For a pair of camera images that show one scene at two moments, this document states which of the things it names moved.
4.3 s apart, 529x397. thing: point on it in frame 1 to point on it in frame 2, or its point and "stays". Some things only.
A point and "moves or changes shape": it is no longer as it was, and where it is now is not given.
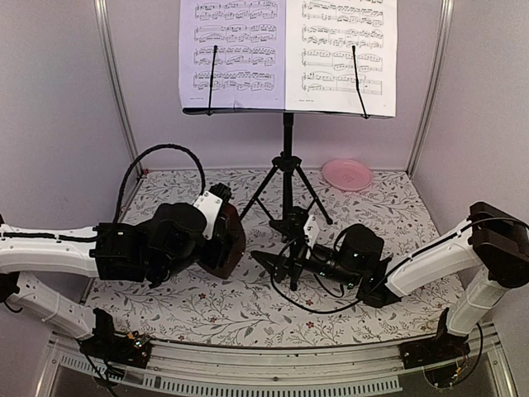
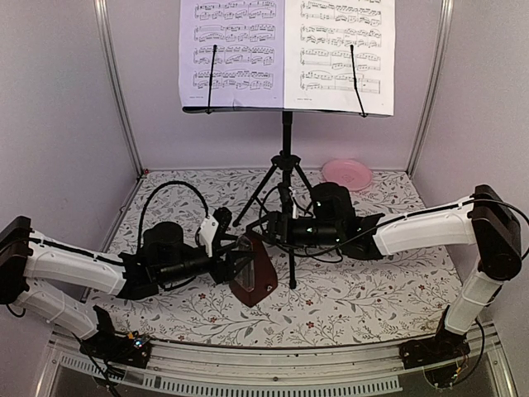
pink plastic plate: [346, 174] stays
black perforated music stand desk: [293, 112] stays
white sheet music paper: [320, 74] stays
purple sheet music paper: [250, 61] stays
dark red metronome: [228, 244] moves or changes shape
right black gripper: [280, 261] to [275, 227]
